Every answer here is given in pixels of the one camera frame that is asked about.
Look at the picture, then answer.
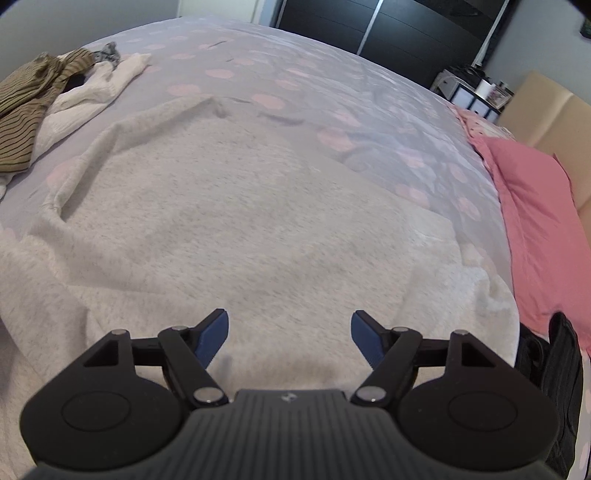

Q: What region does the white nightstand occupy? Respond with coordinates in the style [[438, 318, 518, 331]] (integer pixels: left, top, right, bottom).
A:
[[431, 68, 502, 123]]

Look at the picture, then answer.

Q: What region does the black sliding wardrobe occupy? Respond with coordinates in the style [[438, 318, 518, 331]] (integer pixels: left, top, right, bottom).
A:
[[270, 0, 515, 90]]

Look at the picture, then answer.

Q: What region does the black folded garment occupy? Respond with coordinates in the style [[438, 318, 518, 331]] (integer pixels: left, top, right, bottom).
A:
[[515, 311, 585, 479]]

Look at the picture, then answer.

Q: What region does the bed with polka dot sheet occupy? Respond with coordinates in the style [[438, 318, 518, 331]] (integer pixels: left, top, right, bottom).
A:
[[0, 16, 527, 352]]

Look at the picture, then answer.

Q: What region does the pink patterned pillow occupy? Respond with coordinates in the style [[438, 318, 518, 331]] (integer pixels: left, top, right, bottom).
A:
[[448, 104, 515, 148]]

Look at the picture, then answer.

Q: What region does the brown striped garment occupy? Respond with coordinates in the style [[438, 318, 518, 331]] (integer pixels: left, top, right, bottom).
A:
[[0, 48, 95, 174]]

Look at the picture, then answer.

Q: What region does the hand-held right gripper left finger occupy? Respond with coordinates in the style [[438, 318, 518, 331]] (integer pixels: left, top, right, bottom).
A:
[[69, 308, 230, 409]]

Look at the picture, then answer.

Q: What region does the white garment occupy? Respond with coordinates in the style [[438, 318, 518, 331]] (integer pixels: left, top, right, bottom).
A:
[[0, 52, 153, 199]]

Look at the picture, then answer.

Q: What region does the beige padded headboard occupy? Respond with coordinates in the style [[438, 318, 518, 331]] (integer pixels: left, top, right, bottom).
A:
[[496, 71, 591, 222]]

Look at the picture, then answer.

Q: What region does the small grey garment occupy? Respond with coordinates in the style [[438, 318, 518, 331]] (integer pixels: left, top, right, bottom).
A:
[[92, 41, 123, 65]]

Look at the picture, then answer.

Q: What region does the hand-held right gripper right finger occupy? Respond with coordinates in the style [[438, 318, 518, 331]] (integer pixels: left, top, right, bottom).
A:
[[350, 310, 511, 408]]

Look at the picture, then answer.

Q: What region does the photo frame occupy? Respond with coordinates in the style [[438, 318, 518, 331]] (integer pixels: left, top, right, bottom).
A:
[[487, 83, 513, 109]]

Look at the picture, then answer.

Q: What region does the light grey fleece sweater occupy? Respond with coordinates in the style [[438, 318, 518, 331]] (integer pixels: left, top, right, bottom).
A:
[[0, 95, 520, 480]]

